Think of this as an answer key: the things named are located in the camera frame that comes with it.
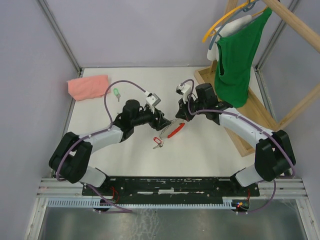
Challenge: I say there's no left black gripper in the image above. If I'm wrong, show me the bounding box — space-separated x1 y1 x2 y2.
132 105 172 132

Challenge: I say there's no blue-grey hanger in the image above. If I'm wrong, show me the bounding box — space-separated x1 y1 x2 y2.
202 0 272 60

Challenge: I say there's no wooden clothes rack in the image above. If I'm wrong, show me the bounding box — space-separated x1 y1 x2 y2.
194 0 320 157

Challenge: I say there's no aluminium frame rail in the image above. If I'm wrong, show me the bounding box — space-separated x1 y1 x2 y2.
36 177 308 198

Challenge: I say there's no silver chain keyring red tag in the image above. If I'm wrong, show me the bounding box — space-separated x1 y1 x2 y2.
159 118 185 142

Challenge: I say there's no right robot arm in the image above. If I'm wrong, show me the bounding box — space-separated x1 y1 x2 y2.
175 82 296 196

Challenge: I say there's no key with red tag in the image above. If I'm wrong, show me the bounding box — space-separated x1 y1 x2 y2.
153 137 164 150

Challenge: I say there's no green shirt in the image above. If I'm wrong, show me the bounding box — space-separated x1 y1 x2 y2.
214 8 273 108

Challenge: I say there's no pink folded cloth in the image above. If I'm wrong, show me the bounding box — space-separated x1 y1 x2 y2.
67 74 110 102

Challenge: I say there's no key with green tag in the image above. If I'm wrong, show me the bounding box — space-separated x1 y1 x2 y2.
113 88 121 102

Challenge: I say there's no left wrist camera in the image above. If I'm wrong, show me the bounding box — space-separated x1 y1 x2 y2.
145 91 161 108

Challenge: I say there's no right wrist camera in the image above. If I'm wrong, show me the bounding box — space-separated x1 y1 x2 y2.
175 83 192 104

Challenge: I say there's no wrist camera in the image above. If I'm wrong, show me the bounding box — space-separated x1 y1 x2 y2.
175 83 192 104
145 91 161 108

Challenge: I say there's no yellow hanger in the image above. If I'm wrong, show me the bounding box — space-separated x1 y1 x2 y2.
202 0 258 50

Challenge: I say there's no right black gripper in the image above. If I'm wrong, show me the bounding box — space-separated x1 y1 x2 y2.
175 94 206 122

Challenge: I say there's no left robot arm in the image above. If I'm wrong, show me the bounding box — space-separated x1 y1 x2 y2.
48 99 172 195

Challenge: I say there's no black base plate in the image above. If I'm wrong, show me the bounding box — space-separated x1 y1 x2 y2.
97 176 260 205

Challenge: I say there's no white cloth on hanger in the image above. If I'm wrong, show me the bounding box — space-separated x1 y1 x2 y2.
207 14 253 61

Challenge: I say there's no white cable duct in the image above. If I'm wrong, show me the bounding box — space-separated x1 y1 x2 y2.
46 197 238 209

